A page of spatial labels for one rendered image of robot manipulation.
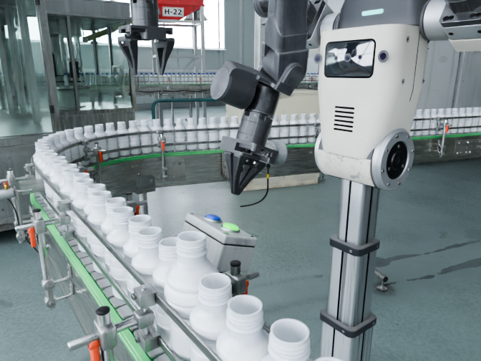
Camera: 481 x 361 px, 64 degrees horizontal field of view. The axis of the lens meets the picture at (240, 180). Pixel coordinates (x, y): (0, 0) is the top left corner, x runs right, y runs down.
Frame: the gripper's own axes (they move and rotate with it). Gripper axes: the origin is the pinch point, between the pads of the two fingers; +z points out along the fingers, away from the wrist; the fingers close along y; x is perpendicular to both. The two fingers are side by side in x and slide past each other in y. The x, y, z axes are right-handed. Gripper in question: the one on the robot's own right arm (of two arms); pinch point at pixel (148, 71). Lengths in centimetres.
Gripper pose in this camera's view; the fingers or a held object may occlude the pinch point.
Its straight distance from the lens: 91.0
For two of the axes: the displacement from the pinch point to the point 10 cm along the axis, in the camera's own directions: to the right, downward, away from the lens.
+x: 6.0, 2.3, -7.7
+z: -0.1, 9.6, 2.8
